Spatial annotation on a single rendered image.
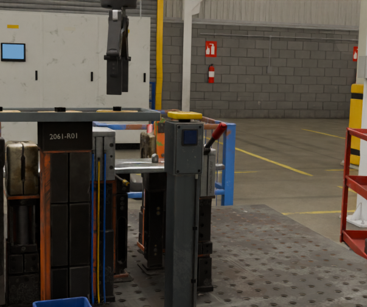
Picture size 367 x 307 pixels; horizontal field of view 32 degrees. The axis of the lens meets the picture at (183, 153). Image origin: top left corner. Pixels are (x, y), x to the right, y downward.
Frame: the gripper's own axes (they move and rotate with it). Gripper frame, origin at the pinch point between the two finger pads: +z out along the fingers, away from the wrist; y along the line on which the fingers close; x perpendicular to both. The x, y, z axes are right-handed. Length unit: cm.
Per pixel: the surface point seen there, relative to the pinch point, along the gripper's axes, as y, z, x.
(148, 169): 26.1, 21.4, -5.1
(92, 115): -10.2, 5.1, 3.9
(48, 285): -10.1, 39.9, 12.6
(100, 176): 9.6, 20.8, 4.8
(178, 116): 0.1, 5.6, -12.9
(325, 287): 25, 51, -52
